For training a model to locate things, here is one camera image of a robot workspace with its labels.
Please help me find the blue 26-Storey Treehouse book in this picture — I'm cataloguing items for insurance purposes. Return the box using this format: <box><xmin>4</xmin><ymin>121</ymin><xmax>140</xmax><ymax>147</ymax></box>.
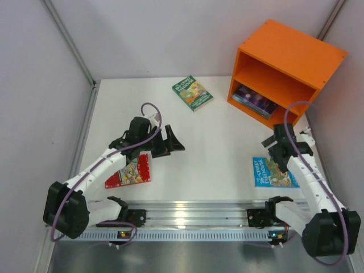
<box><xmin>253</xmin><ymin>157</ymin><xmax>300</xmax><ymax>188</ymax></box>

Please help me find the purple Robinson Crusoe book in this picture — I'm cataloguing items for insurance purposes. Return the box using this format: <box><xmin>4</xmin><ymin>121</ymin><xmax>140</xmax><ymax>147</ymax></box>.
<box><xmin>232</xmin><ymin>85</ymin><xmax>278</xmax><ymax>119</ymax></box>

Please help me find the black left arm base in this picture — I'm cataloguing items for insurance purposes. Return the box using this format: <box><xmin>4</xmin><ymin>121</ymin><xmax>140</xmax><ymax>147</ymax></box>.
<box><xmin>96</xmin><ymin>209</ymin><xmax>147</xmax><ymax>228</ymax></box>

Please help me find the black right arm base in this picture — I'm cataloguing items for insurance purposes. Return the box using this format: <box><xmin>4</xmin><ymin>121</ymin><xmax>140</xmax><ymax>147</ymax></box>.
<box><xmin>246</xmin><ymin>208</ymin><xmax>284</xmax><ymax>229</ymax></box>

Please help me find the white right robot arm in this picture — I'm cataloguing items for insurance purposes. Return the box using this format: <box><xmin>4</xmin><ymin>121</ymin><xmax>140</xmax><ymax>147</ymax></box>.
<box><xmin>262</xmin><ymin>123</ymin><xmax>361</xmax><ymax>258</ymax></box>

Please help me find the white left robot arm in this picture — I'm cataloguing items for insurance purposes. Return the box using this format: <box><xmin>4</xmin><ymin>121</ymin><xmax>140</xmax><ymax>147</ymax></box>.
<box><xmin>43</xmin><ymin>117</ymin><xmax>185</xmax><ymax>239</ymax></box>

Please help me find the red comic cover book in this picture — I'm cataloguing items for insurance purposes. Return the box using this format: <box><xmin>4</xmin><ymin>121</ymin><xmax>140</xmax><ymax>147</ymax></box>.
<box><xmin>105</xmin><ymin>154</ymin><xmax>151</xmax><ymax>189</ymax></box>

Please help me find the green Treehouse book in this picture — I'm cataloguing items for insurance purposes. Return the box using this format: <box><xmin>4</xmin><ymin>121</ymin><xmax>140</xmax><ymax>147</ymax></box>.
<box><xmin>172</xmin><ymin>76</ymin><xmax>214</xmax><ymax>112</ymax></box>

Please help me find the orange wooden shelf cabinet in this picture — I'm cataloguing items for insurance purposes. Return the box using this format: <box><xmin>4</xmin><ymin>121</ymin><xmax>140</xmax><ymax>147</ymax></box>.
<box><xmin>227</xmin><ymin>19</ymin><xmax>348</xmax><ymax>128</ymax></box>

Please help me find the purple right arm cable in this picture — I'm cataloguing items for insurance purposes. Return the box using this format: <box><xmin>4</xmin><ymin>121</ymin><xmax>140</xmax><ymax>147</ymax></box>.
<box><xmin>270</xmin><ymin>101</ymin><xmax>350</xmax><ymax>267</ymax></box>

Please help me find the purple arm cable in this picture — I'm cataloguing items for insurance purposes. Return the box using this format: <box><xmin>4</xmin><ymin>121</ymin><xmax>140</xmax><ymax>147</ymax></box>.
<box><xmin>50</xmin><ymin>102</ymin><xmax>163</xmax><ymax>246</ymax></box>
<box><xmin>270</xmin><ymin>101</ymin><xmax>350</xmax><ymax>267</ymax></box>

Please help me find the aluminium mounting rail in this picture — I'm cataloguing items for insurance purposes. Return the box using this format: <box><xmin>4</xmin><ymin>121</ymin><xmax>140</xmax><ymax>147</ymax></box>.
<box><xmin>44</xmin><ymin>200</ymin><xmax>356</xmax><ymax>242</ymax></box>

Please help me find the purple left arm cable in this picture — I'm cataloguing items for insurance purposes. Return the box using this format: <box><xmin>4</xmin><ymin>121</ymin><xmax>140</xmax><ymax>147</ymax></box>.
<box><xmin>50</xmin><ymin>102</ymin><xmax>163</xmax><ymax>246</ymax></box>

